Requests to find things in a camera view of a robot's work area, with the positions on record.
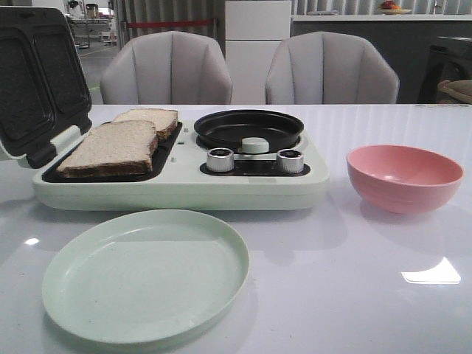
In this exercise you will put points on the white cabinet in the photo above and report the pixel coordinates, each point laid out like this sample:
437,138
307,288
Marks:
253,31

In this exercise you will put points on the right silver control knob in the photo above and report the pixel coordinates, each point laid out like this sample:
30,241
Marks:
290,161

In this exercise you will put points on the white bread slice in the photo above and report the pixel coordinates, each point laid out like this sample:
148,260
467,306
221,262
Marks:
165,121
113,149

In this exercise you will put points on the grey upholstered chair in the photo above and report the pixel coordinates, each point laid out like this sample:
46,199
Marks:
169,68
329,68

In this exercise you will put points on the fruit plate on counter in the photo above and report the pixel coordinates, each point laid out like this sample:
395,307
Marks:
390,7

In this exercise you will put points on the silver control knob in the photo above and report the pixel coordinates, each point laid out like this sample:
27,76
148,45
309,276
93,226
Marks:
220,160
290,161

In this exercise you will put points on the pink plastic bowl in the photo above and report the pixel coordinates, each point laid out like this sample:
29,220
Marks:
403,179

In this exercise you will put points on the breakfast maker hinged lid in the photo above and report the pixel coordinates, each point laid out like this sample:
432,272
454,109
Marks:
43,87

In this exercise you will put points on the left grey upholstered chair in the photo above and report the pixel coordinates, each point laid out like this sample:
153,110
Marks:
169,68

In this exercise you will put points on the dark appliance at right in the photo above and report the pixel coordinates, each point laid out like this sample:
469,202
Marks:
449,58

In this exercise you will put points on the black round frying pan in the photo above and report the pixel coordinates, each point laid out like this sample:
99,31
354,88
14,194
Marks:
228,129

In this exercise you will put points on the mint green breakfast maker base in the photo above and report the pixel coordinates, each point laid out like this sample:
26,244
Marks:
182,185

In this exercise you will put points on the left silver control knob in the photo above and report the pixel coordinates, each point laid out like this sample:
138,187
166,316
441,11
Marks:
220,160

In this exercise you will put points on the grey counter with white top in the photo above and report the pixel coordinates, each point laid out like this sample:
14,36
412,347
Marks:
403,40

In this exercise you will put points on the mint green round plate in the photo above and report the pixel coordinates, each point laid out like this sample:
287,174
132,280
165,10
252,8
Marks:
146,277

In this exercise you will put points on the right grey upholstered chair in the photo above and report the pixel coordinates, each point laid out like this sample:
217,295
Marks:
329,68

